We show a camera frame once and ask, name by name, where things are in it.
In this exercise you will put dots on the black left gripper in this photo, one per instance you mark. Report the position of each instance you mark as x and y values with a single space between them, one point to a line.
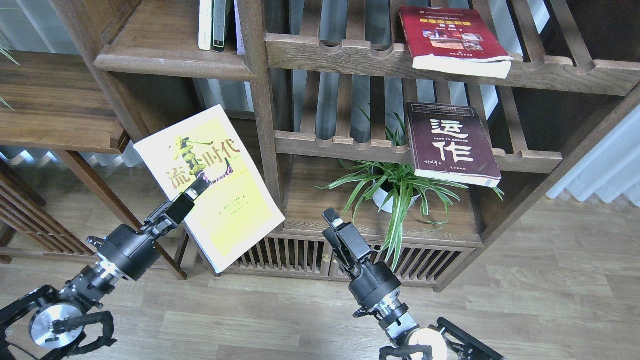
127 253

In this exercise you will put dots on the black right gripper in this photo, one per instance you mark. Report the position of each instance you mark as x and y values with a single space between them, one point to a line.
374 286

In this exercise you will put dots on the yellow green cover book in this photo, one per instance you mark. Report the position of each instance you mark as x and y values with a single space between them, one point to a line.
236 211

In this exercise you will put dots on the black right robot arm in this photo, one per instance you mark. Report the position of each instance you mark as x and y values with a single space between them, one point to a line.
410 341

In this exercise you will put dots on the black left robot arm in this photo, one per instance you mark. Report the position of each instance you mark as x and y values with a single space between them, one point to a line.
62 321

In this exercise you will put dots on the green spider plant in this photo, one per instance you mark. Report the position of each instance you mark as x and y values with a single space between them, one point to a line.
369 176

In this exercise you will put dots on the dark wooden bookshelf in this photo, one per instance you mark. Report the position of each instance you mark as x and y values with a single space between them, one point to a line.
316 101

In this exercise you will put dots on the dark maroon cover book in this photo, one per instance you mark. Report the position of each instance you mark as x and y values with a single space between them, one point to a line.
449 143

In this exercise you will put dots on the wooden side table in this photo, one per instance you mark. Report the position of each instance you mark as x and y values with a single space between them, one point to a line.
52 102

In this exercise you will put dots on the white upright book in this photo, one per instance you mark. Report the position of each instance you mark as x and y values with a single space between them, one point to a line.
205 25

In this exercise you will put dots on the wooden slatted rack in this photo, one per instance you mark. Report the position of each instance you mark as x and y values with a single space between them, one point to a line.
22 209

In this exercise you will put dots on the dark green upright book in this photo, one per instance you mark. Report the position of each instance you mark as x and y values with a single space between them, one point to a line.
220 14

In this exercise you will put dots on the red cover book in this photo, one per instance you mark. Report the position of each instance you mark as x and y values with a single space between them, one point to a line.
453 40

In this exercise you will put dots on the white curtain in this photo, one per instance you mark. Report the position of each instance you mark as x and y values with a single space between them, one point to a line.
611 170

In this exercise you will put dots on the white book behind post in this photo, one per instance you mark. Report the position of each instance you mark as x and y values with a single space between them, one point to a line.
241 50

